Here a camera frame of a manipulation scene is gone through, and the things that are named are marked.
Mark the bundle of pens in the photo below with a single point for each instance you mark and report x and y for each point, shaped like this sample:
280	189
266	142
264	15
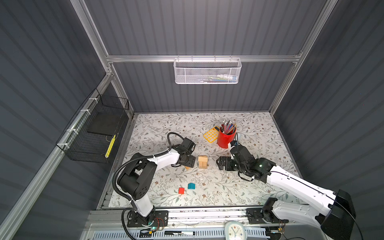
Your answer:
228	127

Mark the white alarm clock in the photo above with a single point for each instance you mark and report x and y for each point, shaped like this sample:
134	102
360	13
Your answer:
235	231

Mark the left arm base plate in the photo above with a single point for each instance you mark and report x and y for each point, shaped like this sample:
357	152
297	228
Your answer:
154	219

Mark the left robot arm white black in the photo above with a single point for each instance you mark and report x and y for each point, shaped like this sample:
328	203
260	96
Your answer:
133	179

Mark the yellow marker pen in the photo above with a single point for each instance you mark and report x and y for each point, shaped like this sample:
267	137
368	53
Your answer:
110	147

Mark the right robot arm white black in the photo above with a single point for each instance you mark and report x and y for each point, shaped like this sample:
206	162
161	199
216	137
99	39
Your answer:
332	212

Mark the markers in white basket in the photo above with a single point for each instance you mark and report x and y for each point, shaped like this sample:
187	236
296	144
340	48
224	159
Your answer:
220	79

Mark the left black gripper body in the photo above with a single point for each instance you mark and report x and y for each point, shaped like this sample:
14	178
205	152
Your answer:
189	161

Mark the yellow calculator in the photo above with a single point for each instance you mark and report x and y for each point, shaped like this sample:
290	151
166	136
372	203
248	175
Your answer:
212	134

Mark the teal block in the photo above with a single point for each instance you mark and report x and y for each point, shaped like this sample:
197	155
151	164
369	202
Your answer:
191	186

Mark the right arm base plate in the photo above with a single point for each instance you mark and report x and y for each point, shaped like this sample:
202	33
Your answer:
263	216

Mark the red pencil cup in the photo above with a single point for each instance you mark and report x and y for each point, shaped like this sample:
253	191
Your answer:
224	139

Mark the aluminium rail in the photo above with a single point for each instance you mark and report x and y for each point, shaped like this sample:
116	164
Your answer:
183	215

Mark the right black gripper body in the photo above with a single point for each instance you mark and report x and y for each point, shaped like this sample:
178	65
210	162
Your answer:
230	164

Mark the grooved light wood block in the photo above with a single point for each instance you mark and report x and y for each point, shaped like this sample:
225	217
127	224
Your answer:
203	159

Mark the white wire mesh basket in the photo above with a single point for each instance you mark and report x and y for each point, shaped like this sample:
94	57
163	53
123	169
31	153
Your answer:
189	71

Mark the black foam pad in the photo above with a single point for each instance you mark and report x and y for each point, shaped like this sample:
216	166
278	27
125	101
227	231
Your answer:
105	124

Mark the black wire mesh basket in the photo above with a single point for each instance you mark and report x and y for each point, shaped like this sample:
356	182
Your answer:
78	145

